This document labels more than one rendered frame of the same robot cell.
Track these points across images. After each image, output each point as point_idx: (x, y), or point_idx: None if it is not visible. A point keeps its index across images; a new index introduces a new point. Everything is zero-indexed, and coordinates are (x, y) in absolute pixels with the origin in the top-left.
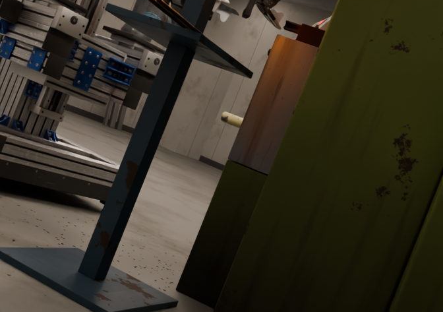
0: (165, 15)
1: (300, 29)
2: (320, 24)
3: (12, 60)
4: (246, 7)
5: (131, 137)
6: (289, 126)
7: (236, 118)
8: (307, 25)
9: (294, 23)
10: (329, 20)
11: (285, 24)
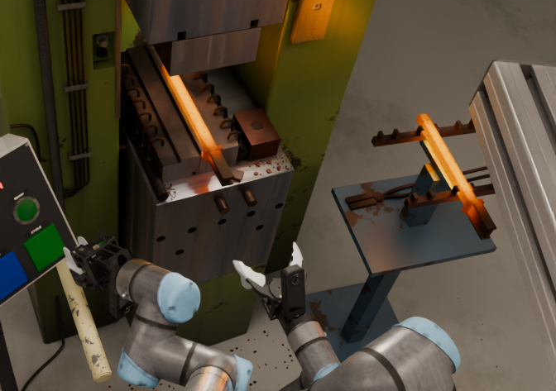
0: (297, 378)
1: (279, 144)
2: (7, 183)
3: None
4: (128, 302)
5: (395, 281)
6: (322, 162)
7: (103, 350)
8: (277, 133)
9: (228, 167)
10: (36, 157)
11: (229, 180)
